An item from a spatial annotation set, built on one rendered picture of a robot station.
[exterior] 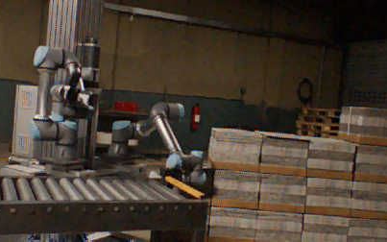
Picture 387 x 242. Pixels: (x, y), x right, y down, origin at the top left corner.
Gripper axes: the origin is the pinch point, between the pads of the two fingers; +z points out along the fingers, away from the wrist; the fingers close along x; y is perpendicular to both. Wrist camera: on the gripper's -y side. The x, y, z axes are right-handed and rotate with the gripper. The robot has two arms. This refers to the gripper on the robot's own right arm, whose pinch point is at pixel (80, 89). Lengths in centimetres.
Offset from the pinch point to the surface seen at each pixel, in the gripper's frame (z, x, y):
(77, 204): 40, 5, 45
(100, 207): 42, -4, 45
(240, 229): -4, -119, 61
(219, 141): -13, -96, 10
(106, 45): -652, -257, -124
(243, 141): -5, -108, 7
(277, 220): 8, -136, 50
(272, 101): -592, -660, -103
